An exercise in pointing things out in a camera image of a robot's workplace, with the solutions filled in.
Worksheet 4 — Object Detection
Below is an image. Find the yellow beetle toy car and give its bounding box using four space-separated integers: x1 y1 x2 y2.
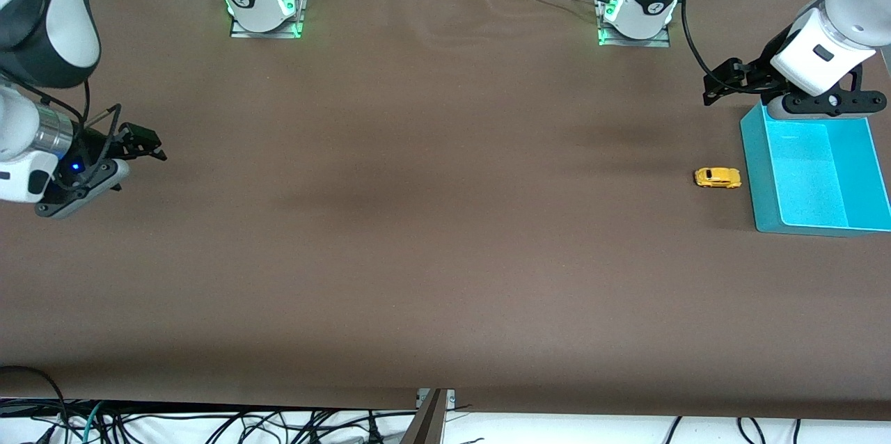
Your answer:
693 166 743 190

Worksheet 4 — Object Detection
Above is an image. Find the cyan plastic bin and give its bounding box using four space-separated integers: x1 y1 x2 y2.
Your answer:
739 102 891 237

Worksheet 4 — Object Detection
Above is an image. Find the dark brown beam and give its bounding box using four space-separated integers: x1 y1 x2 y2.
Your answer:
400 390 448 444

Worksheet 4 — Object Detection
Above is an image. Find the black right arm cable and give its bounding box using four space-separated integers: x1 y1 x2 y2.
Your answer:
70 77 125 184

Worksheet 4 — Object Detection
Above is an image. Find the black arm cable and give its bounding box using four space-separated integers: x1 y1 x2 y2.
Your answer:
70 77 125 184
680 0 763 93

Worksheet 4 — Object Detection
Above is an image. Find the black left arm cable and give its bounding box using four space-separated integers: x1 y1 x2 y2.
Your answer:
680 0 763 93

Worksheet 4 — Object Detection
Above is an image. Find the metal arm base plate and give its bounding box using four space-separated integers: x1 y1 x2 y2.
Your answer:
230 0 306 40
597 0 673 49

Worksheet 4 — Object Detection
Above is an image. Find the black looped floor cable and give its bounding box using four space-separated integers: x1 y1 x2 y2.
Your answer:
0 365 68 431

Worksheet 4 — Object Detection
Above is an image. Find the teal floor cable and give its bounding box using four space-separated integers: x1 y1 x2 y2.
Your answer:
81 400 106 444

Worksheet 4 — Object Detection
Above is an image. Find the silver metal corner bracket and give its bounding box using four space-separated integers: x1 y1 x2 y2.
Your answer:
416 388 457 411

